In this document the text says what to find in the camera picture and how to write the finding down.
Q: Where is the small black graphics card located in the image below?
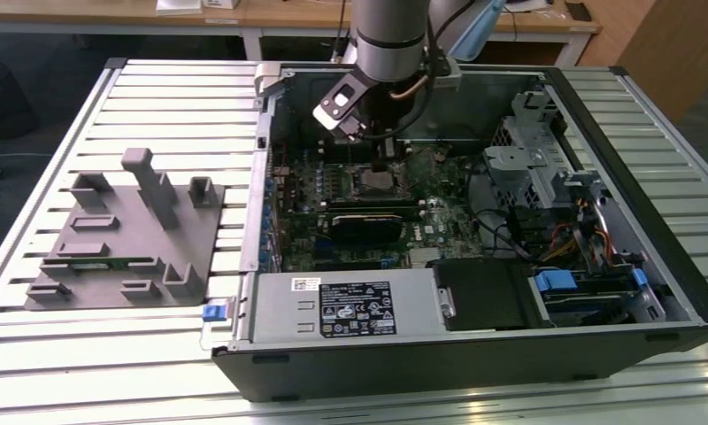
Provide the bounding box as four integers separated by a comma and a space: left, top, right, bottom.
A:
327, 213, 405, 243

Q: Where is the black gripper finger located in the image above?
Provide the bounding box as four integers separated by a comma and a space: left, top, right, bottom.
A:
374, 135, 402, 174

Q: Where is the black waste bin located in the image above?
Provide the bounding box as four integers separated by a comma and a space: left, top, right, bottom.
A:
0, 57, 40, 141

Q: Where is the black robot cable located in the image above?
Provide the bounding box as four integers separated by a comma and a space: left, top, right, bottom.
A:
363, 0, 451, 141

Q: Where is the black open PC case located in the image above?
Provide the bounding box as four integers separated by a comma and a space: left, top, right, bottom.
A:
200, 61, 708, 404

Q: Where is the CPU socket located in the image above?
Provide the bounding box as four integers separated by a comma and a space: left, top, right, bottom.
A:
343, 161, 417, 199

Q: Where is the white box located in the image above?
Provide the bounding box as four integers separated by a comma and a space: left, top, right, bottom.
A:
156, 0, 206, 17

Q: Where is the black plastic shroud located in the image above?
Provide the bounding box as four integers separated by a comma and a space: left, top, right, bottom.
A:
430, 259, 539, 332

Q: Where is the green motherboard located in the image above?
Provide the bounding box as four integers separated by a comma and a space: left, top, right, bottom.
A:
267, 143, 490, 274

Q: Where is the wooden cabinet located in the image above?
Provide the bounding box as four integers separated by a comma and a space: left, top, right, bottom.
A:
578, 0, 708, 123

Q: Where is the silver chipset heatsink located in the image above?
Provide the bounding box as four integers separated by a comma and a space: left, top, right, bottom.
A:
410, 247, 442, 267

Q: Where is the orange wire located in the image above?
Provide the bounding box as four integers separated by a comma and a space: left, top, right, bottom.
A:
587, 223, 621, 267

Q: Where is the grey plastic bracket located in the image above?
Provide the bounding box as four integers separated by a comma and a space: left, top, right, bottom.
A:
551, 170, 614, 212

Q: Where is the silver CPU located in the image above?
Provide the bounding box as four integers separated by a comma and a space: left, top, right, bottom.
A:
358, 170, 402, 192

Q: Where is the grey parts rack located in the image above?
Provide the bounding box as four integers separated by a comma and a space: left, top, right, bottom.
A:
23, 147, 230, 312

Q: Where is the black expansion slot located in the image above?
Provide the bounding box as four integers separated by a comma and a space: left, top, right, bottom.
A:
314, 258, 398, 273

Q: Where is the blue disk carrier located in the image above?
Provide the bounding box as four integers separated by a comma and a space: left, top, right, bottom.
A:
530, 268, 639, 327

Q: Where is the grey power supply unit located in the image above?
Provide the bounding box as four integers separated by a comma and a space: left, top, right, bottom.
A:
230, 270, 454, 352

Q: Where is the silver metal drive cage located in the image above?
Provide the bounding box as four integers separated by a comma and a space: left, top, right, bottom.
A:
469, 88, 574, 212

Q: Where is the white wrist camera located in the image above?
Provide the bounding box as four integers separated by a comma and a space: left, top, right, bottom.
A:
311, 81, 369, 139

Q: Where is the green RAM stick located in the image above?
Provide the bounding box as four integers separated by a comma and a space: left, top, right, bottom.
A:
46, 256, 154, 271

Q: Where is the small grey wrist camera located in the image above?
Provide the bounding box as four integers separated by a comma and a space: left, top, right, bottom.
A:
434, 57, 463, 88

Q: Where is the wooden desk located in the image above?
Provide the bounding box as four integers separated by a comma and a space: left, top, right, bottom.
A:
0, 0, 603, 67

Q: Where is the yellow wire bundle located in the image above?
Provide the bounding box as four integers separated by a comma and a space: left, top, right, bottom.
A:
537, 223, 581, 265

